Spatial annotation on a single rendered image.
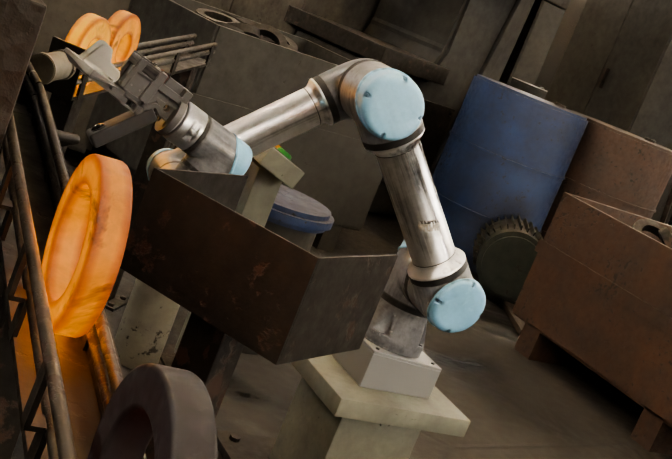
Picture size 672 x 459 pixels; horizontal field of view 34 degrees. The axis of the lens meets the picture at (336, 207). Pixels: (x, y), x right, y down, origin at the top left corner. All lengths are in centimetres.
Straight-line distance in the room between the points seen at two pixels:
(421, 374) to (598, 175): 312
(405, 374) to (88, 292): 127
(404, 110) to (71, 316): 98
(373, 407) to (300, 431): 24
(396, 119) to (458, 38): 368
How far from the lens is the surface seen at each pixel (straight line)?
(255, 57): 396
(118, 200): 104
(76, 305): 104
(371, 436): 225
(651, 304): 380
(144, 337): 262
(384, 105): 188
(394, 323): 220
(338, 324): 135
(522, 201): 503
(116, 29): 235
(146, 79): 180
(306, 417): 230
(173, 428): 71
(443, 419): 223
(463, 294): 206
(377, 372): 219
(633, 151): 526
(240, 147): 187
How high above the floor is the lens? 101
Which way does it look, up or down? 11 degrees down
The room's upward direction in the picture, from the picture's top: 22 degrees clockwise
